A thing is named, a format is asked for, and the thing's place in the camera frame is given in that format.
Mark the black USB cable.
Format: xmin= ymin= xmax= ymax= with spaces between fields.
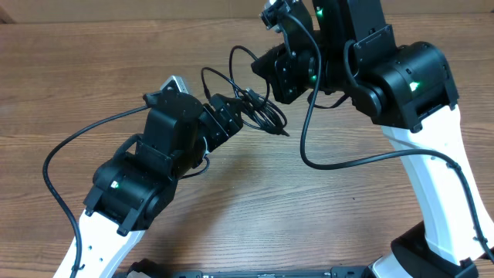
xmin=200 ymin=45 xmax=290 ymax=137

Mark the black camera cable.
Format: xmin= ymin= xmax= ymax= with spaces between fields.
xmin=283 ymin=11 xmax=494 ymax=263
xmin=42 ymin=104 xmax=151 ymax=278

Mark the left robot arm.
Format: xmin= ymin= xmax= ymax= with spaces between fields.
xmin=55 ymin=90 xmax=242 ymax=277

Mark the black left camera cable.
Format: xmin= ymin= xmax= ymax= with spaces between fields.
xmin=42 ymin=104 xmax=151 ymax=278

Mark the black right camera cable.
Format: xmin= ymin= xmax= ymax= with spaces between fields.
xmin=283 ymin=11 xmax=494 ymax=263

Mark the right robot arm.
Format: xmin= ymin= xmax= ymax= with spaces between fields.
xmin=252 ymin=1 xmax=493 ymax=277

